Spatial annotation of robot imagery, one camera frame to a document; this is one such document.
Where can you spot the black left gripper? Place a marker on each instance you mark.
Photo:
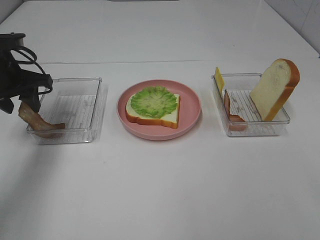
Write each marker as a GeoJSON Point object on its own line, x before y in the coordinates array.
{"type": "Point", "coordinates": [16, 81]}

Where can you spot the brown bacon strip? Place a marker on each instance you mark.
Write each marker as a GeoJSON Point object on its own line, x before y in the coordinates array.
{"type": "Point", "coordinates": [35, 121]}

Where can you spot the green lettuce leaf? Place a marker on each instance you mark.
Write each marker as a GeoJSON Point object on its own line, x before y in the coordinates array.
{"type": "Point", "coordinates": [154, 102]}

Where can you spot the bread slice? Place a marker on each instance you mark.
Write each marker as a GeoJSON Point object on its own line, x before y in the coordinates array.
{"type": "Point", "coordinates": [170, 120]}
{"type": "Point", "coordinates": [274, 88]}

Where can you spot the yellow cheese slice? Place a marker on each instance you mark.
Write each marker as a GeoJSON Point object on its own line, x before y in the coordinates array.
{"type": "Point", "coordinates": [219, 81]}

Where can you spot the pink bacon strip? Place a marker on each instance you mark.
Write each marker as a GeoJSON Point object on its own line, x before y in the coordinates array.
{"type": "Point", "coordinates": [236, 122]}

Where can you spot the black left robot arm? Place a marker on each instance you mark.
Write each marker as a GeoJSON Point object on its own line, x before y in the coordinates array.
{"type": "Point", "coordinates": [15, 41]}

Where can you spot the clear left plastic tray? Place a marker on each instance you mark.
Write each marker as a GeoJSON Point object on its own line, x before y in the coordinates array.
{"type": "Point", "coordinates": [79, 103]}

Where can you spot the clear plastic tray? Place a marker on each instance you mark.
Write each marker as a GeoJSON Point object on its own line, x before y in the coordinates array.
{"type": "Point", "coordinates": [79, 103]}
{"type": "Point", "coordinates": [239, 86]}

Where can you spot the pink round plate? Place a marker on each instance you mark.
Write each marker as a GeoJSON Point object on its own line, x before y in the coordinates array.
{"type": "Point", "coordinates": [189, 111]}

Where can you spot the clear right plastic tray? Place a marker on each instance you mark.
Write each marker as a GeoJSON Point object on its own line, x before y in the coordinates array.
{"type": "Point", "coordinates": [239, 86]}

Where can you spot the standing bread slice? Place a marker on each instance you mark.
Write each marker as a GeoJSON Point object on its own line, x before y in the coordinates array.
{"type": "Point", "coordinates": [274, 88]}

